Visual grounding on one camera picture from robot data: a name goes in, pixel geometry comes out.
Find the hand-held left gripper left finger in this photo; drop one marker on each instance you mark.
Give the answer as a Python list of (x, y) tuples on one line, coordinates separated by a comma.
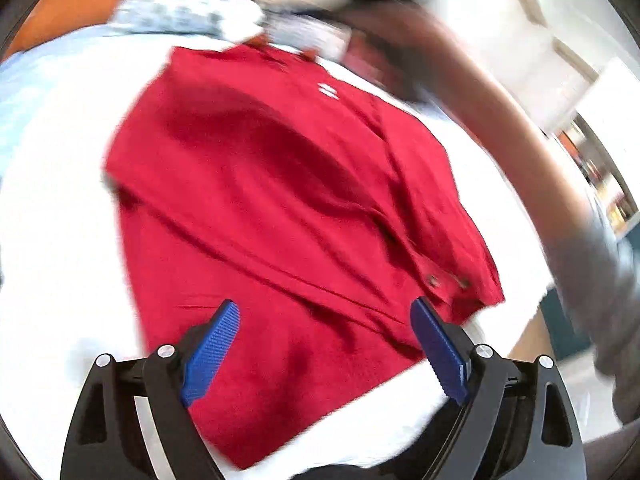
[(212, 355)]

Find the teal cabinet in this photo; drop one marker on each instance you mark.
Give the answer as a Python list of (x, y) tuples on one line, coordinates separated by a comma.
[(567, 322)]

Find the light blue bed sheet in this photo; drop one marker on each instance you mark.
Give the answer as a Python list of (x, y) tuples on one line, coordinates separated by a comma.
[(30, 110)]

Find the person's right forearm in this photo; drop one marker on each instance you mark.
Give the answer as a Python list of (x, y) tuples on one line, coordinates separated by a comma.
[(500, 125)]

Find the shelf with small items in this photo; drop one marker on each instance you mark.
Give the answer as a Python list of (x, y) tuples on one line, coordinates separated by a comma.
[(600, 180)]

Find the red shirt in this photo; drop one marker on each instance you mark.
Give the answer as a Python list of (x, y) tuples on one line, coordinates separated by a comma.
[(275, 185)]

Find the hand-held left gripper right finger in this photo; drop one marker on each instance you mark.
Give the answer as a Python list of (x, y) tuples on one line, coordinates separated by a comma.
[(442, 355)]

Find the orange pillow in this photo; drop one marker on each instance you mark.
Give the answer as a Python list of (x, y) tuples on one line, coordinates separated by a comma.
[(75, 0)]

